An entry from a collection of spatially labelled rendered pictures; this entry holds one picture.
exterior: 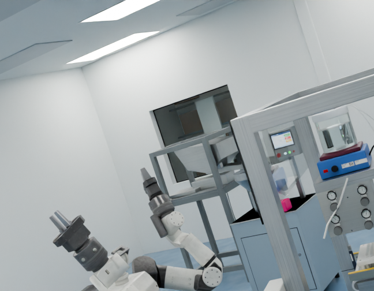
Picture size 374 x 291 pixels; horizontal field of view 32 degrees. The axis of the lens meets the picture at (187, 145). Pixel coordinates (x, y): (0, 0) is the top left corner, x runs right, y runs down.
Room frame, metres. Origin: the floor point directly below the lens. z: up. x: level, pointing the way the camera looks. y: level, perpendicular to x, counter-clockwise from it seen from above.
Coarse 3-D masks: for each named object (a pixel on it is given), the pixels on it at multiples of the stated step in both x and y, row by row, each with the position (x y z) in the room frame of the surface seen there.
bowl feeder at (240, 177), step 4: (236, 172) 5.69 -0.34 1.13; (240, 172) 5.73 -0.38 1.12; (244, 172) 5.71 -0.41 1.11; (236, 176) 5.51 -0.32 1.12; (240, 176) 5.46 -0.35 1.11; (244, 176) 5.44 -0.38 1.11; (236, 180) 5.53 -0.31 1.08; (240, 180) 5.47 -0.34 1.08; (244, 180) 5.45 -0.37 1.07; (240, 184) 5.54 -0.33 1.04; (244, 184) 5.49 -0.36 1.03; (248, 184) 5.47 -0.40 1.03; (248, 188) 5.52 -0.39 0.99; (252, 196) 5.54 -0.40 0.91; (252, 200) 5.56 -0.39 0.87; (256, 208) 5.54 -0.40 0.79
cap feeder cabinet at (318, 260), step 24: (288, 216) 5.13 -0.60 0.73; (312, 216) 5.32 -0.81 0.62; (240, 240) 5.39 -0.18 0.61; (264, 240) 5.27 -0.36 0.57; (312, 240) 5.20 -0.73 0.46; (264, 264) 5.31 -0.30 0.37; (312, 264) 5.09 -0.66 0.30; (336, 264) 5.47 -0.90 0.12; (264, 288) 5.35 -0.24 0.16; (312, 288) 5.12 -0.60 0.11
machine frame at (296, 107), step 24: (360, 72) 2.79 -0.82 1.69; (288, 96) 2.67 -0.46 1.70; (312, 96) 1.91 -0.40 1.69; (336, 96) 1.88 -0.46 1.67; (360, 96) 1.86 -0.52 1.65; (240, 120) 1.99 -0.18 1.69; (264, 120) 1.96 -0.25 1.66; (288, 120) 1.94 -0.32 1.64; (240, 144) 2.00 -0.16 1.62; (312, 144) 2.89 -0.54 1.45; (264, 168) 1.98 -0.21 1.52; (312, 168) 2.90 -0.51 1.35; (264, 192) 1.99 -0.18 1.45; (264, 216) 2.00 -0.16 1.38; (288, 240) 1.98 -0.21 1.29; (336, 240) 2.90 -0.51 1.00; (288, 264) 1.99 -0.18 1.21; (288, 288) 2.00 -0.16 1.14
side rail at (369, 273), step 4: (360, 272) 2.59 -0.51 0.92; (364, 272) 2.59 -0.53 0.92; (368, 272) 2.58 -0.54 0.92; (372, 272) 2.58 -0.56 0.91; (352, 276) 2.61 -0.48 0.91; (356, 276) 2.60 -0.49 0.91; (360, 276) 2.60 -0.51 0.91; (364, 276) 2.59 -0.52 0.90; (368, 276) 2.58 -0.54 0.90; (372, 276) 2.58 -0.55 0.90; (352, 280) 2.61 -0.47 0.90; (356, 280) 2.60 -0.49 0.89
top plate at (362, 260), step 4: (364, 244) 2.83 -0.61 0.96; (360, 248) 2.79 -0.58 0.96; (364, 248) 2.77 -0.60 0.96; (360, 252) 2.73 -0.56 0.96; (364, 252) 2.71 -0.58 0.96; (360, 256) 2.68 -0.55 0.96; (364, 256) 2.66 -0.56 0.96; (372, 256) 2.62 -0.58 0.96; (360, 260) 2.62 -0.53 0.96; (364, 260) 2.61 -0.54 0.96; (368, 260) 2.60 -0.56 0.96; (372, 260) 2.59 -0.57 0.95; (360, 264) 2.61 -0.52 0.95; (364, 264) 2.61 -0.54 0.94
